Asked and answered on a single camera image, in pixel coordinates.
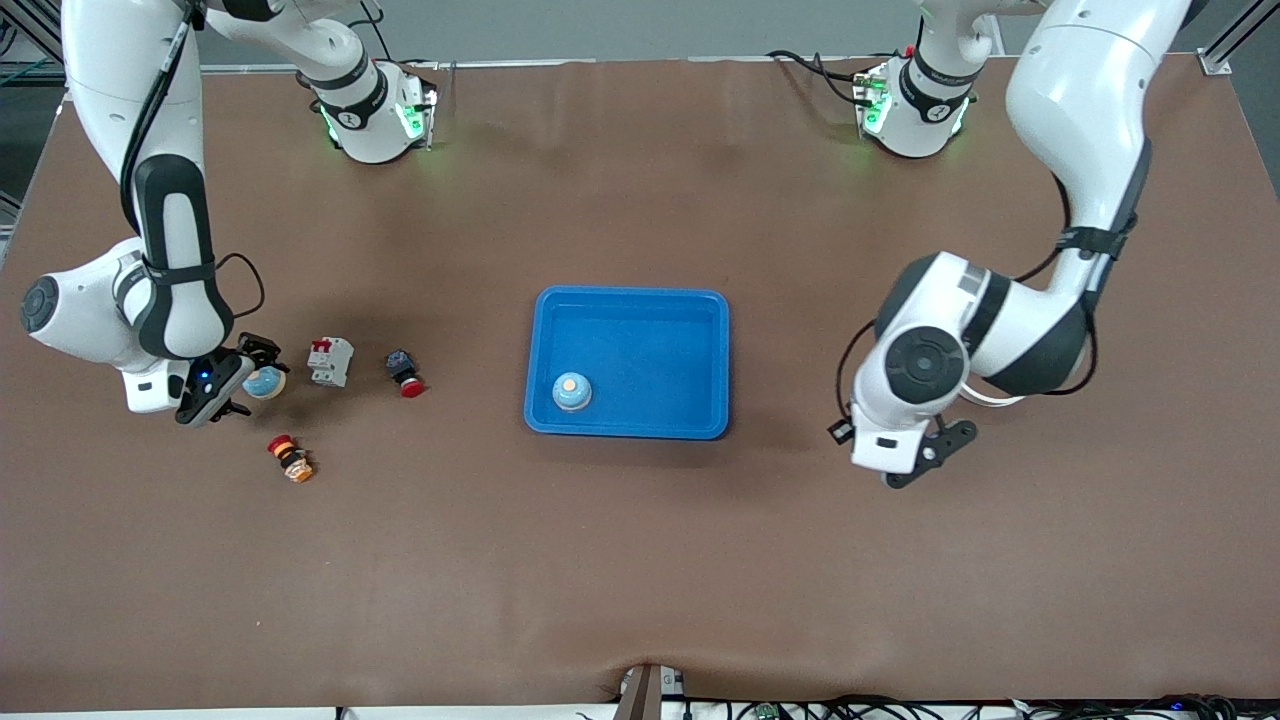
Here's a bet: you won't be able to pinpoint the red orange striped push button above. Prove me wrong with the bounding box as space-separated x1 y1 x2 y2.
267 434 315 484

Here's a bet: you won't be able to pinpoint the white circuit breaker red switches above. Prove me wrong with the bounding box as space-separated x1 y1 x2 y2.
307 337 355 389

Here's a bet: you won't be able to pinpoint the red mushroom button black body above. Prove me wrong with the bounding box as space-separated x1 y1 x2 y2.
386 349 426 399

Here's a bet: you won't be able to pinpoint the blue plastic tray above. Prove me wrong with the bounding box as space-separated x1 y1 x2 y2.
524 286 731 441

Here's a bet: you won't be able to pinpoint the black camera cable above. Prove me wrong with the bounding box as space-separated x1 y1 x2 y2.
120 0 266 326
835 170 1101 421

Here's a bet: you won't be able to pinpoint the black cable bundle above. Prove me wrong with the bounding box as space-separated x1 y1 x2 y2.
690 693 1280 720

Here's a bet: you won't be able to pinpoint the metal clamp bracket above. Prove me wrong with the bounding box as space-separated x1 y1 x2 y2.
618 663 686 720

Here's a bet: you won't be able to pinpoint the black base cable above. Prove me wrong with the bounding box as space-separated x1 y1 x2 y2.
768 48 866 106

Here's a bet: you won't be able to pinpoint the aluminium frame profile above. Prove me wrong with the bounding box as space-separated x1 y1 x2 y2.
0 0 71 86
1200 0 1280 76

